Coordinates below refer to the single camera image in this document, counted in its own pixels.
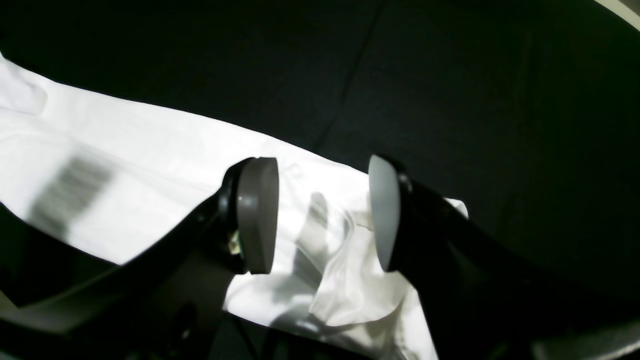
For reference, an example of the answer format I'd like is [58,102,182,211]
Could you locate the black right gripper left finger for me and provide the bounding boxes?
[1,157,279,360]

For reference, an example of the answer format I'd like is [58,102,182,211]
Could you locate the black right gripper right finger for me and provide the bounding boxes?
[369,154,639,360]

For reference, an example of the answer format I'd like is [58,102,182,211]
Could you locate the white printed t-shirt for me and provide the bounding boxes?
[0,52,469,360]

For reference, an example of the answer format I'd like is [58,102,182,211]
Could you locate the black table cloth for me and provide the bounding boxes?
[1,0,639,297]

